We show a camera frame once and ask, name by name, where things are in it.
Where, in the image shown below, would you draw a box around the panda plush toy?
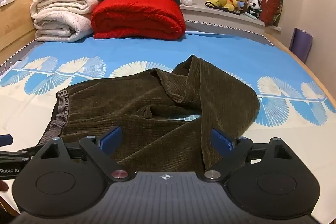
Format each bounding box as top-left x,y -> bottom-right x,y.
247,0 -> 262,19

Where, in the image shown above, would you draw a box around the white textured folded quilt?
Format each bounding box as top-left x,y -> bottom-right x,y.
34,11 -> 94,42

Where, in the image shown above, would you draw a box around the red folded blanket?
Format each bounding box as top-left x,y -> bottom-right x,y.
91,0 -> 187,40

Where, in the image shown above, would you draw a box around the red cushion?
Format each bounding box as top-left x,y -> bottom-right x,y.
259,0 -> 284,27

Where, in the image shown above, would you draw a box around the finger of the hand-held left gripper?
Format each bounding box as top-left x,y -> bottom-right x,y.
0,135 -> 13,147
0,147 -> 40,164

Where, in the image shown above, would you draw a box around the white window ledge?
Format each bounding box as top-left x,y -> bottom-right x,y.
181,2 -> 282,31

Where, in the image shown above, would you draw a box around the brown corduroy pants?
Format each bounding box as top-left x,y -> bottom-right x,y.
39,55 -> 261,174

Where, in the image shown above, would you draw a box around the cream folded quilt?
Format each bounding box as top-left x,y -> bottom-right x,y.
30,0 -> 102,15

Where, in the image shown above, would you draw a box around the blue white printed bedsheet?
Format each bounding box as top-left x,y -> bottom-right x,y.
0,30 -> 336,216

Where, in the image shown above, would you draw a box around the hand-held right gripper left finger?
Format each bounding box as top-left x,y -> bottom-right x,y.
39,126 -> 129,183

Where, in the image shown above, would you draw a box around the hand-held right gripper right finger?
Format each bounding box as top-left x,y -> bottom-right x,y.
203,128 -> 292,183

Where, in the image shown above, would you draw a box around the wooden headboard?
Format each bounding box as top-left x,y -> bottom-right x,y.
0,0 -> 53,60

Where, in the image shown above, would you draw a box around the wooden bed frame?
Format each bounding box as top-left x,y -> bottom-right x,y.
264,32 -> 336,109

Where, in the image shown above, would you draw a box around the purple bag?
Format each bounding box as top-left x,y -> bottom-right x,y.
289,27 -> 314,64

